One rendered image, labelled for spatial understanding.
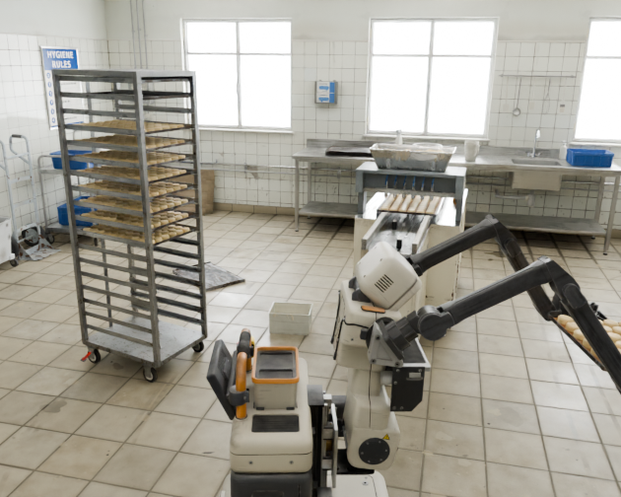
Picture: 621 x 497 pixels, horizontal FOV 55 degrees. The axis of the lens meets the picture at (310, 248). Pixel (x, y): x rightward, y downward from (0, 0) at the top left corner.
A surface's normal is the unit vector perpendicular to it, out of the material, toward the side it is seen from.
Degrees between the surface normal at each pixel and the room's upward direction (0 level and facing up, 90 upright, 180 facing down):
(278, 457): 90
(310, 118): 90
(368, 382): 90
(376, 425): 90
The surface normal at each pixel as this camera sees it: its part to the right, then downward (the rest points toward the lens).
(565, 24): -0.23, 0.29
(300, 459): 0.04, 0.30
